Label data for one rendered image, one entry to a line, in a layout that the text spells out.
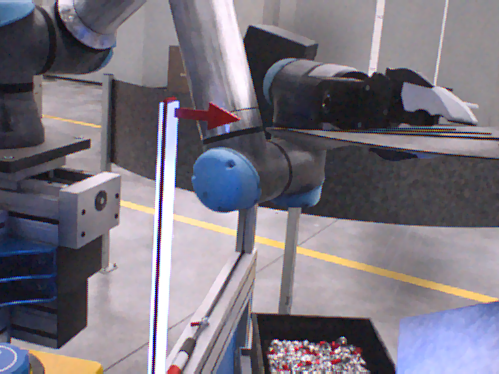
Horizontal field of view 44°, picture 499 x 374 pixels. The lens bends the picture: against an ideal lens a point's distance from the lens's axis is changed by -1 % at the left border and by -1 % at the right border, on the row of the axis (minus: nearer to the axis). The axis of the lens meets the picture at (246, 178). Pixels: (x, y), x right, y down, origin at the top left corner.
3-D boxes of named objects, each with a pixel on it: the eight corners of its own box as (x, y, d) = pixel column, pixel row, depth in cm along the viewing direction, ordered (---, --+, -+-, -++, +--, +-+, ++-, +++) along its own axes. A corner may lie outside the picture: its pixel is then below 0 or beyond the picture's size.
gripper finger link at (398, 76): (447, 72, 58) (387, 67, 66) (435, 70, 57) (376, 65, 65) (437, 122, 59) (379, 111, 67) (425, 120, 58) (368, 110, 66)
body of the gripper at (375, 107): (458, 86, 65) (386, 73, 75) (396, 75, 61) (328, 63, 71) (442, 157, 66) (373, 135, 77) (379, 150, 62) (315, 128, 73)
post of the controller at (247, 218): (251, 254, 110) (260, 146, 105) (234, 252, 110) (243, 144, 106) (254, 249, 113) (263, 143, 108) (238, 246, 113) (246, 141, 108)
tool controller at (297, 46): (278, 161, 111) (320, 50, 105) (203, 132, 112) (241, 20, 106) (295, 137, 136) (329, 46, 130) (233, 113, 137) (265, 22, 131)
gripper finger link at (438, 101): (517, 98, 56) (444, 89, 64) (471, 89, 53) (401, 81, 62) (510, 131, 57) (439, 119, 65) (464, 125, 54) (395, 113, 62)
